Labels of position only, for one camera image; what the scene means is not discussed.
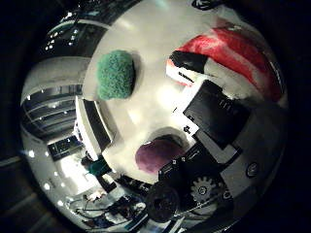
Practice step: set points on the white plastic container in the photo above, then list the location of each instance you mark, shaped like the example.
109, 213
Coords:
97, 126

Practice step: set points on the person in teal shirt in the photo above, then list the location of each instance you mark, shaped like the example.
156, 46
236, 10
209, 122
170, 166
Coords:
97, 167

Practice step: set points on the green fuzzy plush toy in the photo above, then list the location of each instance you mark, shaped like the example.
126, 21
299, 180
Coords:
116, 74

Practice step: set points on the purple eggplant plush toy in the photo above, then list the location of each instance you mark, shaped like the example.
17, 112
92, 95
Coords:
155, 155

